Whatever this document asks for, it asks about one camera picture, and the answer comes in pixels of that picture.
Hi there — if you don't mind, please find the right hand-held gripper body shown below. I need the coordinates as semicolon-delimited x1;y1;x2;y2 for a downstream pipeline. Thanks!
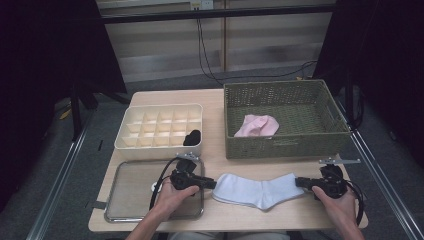
313;158;362;200

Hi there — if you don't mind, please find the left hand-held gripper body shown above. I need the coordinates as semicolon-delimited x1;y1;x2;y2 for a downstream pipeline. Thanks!
169;152;205;192

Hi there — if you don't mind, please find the green woven basket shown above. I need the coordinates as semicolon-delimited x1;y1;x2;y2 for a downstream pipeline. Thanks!
223;79;352;160

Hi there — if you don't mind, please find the black sock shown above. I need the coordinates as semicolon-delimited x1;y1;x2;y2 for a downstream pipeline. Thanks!
182;129;202;147

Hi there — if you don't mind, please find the clear plastic lid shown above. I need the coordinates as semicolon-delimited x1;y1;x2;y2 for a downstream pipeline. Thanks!
103;157;205;224

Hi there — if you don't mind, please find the cream divided storage box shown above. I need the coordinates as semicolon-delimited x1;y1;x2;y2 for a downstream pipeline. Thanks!
113;103;204;160

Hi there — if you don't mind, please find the pink sock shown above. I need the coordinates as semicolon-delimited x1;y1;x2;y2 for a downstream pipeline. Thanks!
233;116;273;139
243;114;280;137

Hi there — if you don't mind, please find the person's right hand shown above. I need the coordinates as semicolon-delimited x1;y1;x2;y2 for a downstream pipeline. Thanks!
311;185;358;228

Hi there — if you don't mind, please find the person's left hand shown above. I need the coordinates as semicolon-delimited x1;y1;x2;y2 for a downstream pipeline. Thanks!
153;179;200;222

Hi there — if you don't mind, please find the black metal stand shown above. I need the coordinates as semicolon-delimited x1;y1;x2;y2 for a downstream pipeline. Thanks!
343;74;366;130
68;78;133;143

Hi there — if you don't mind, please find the black curtain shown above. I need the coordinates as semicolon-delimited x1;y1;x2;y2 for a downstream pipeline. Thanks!
0;0;128;213
312;0;424;169

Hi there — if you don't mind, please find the black horizontal bar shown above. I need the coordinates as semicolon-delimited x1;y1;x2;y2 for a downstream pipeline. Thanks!
99;3;338;24

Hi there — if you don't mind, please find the left hand-held gripper cable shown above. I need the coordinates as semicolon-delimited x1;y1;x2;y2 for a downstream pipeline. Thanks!
148;157;183;211

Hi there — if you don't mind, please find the hand-held gripper cable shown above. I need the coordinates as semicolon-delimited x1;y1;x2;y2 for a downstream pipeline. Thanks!
344;179;365;226
148;157;183;211

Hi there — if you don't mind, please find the right hand-held gripper cable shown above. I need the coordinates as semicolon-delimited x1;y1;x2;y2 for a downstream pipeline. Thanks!
344;179;365;226

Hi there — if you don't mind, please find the metal floor rail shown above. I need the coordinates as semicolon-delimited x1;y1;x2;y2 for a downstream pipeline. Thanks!
25;109;98;240
333;96;424;240

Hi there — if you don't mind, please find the black floor cable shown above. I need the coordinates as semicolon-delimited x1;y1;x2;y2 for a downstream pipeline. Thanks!
213;59;318;83

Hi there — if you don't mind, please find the black wall cable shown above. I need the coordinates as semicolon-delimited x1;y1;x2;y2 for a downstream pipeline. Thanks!
195;8;225;86

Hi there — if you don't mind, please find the white wall socket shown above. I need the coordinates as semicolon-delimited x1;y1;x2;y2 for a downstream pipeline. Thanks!
189;0;214;11

